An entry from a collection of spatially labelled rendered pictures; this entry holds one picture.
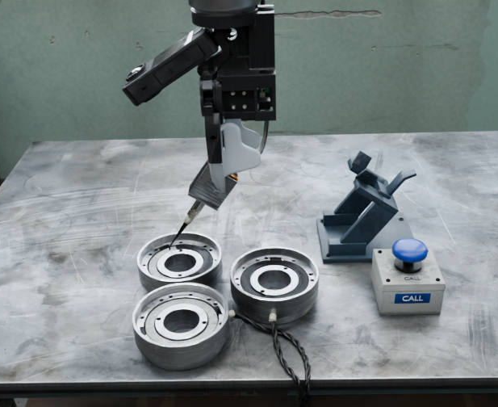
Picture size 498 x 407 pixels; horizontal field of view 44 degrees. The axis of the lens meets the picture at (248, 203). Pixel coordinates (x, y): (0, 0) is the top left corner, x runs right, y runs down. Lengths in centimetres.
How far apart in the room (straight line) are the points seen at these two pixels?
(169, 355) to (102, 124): 187
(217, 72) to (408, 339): 36
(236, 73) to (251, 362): 31
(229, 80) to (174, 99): 172
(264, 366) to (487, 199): 48
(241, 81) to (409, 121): 183
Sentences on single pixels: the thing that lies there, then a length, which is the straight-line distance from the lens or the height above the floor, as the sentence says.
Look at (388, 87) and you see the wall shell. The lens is 239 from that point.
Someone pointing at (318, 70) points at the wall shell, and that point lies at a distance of 233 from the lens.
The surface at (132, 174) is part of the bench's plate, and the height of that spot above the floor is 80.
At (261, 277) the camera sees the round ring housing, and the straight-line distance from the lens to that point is 76.
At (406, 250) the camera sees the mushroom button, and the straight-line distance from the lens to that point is 73.
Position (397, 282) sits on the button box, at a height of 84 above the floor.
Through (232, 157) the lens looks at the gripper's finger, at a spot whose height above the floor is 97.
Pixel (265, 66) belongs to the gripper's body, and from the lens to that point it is 67.
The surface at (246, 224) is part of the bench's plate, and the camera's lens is 90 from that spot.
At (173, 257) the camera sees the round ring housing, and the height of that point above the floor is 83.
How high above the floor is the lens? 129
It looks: 31 degrees down
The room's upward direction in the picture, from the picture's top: 2 degrees counter-clockwise
